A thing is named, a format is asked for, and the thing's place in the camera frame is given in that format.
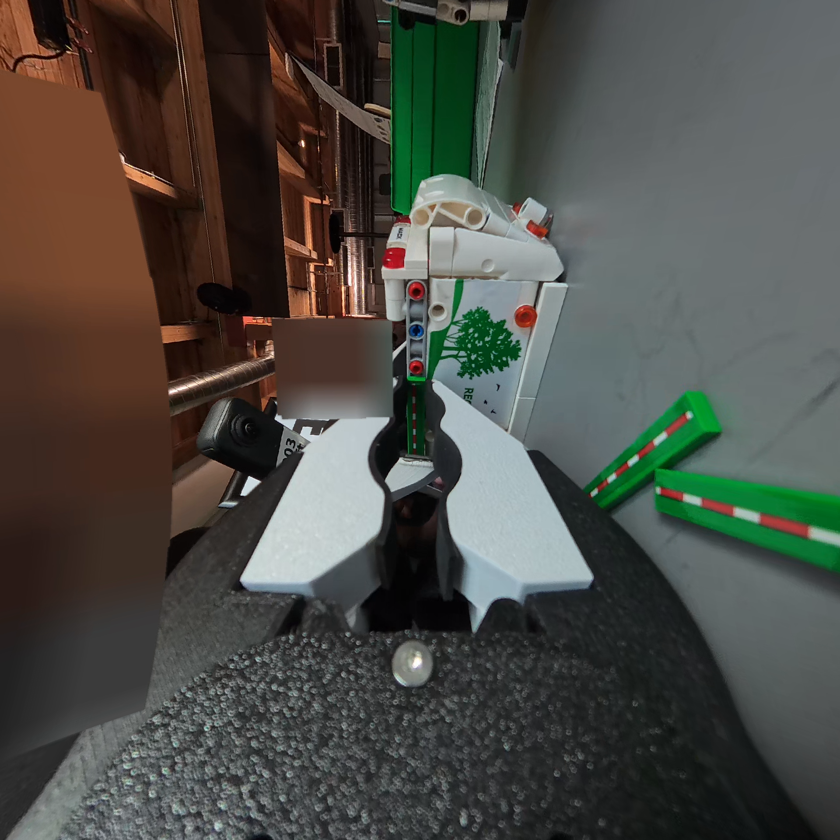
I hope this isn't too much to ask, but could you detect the silver ventilation duct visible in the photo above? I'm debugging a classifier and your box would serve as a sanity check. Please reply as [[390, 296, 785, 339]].
[[167, 356, 278, 416], [331, 0, 376, 317]]

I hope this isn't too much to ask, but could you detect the white roll-up banner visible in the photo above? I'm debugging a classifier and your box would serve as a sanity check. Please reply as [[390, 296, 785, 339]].
[[289, 54, 395, 142]]

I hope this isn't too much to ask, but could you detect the white lego container body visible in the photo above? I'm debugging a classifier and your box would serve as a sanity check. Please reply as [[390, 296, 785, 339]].
[[381, 174, 569, 454]]

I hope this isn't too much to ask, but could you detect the green storage bin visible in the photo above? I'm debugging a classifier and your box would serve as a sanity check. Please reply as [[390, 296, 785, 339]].
[[389, 0, 503, 214]]

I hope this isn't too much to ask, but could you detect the green striped lego tile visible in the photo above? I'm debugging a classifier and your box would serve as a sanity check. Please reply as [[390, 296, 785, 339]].
[[654, 468, 840, 554], [583, 390, 723, 511], [406, 379, 431, 460]]

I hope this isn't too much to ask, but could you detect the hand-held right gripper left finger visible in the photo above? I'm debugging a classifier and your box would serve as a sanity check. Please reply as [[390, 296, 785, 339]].
[[239, 413, 408, 635]]

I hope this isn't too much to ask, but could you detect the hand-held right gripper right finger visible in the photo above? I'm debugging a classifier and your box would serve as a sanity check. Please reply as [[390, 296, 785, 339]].
[[427, 381, 596, 635]]

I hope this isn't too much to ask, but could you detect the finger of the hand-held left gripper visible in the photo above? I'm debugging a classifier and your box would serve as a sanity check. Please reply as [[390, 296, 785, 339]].
[[386, 458, 439, 501]]

